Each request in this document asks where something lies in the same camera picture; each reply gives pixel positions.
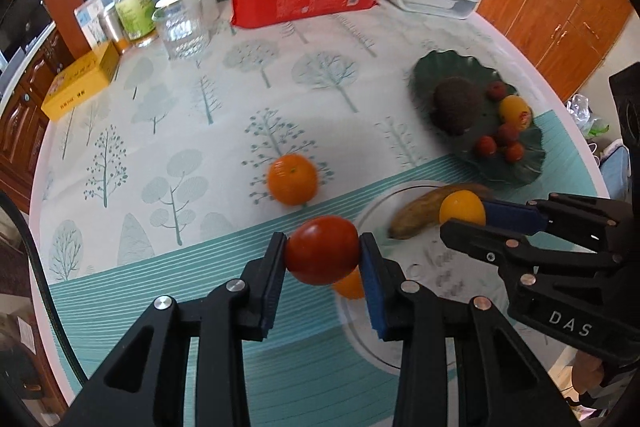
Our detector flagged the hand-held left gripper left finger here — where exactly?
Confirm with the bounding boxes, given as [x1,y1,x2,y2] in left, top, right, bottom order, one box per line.
[60,232,288,427]

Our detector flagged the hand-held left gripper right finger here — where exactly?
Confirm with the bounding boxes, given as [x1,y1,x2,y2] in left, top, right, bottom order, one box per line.
[359,232,576,427]

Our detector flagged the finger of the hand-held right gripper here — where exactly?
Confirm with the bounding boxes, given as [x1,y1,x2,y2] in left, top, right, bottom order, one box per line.
[440,218,621,280]
[482,193,627,258]

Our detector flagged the dark green scalloped plate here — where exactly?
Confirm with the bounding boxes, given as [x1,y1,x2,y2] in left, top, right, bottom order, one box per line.
[409,49,545,188]

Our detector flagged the small yellow-orange mandarin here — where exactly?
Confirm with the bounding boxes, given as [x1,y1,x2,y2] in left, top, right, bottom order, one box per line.
[439,190,487,228]

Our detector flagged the yellow orange with red sticker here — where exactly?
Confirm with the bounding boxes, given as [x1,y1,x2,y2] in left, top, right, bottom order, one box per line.
[498,95,532,129]

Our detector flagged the dark avocado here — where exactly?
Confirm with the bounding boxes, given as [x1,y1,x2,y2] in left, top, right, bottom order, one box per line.
[431,77,484,136]

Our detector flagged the person's right hand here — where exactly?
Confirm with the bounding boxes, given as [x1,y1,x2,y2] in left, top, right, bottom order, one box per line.
[572,349,608,404]

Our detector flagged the medium orange mandarin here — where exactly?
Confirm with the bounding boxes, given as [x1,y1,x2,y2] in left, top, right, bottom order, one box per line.
[331,266,366,300]

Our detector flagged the overripe brown banana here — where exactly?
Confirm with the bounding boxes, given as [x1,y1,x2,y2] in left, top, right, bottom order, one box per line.
[389,183,496,240]

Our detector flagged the clear plastic bag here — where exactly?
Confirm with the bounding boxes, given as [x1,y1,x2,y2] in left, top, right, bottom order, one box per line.
[567,94,611,138]

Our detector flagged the large orange mandarin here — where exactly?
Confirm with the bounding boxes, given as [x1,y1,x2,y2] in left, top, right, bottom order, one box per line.
[267,154,319,206]

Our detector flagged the tall wooden cabinets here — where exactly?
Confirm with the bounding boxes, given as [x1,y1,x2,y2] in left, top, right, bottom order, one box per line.
[475,0,636,102]

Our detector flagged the clear drinking glass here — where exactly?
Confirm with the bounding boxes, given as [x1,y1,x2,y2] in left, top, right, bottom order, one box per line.
[151,0,210,60]

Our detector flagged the yellow box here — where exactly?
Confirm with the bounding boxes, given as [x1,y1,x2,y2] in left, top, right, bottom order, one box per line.
[41,41,121,122]

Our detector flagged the wooden kitchen cabinets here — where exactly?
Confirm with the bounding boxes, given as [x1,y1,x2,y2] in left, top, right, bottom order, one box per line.
[0,27,66,192]

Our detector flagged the small metal tin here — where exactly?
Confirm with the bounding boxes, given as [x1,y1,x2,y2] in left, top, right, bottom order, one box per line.
[98,3,132,55]

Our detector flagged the clear bottle with green label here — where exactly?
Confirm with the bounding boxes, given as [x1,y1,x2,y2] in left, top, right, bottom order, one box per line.
[112,0,158,48]

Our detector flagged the white and blue carton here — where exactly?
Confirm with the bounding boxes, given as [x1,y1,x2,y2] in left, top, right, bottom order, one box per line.
[75,0,108,52]

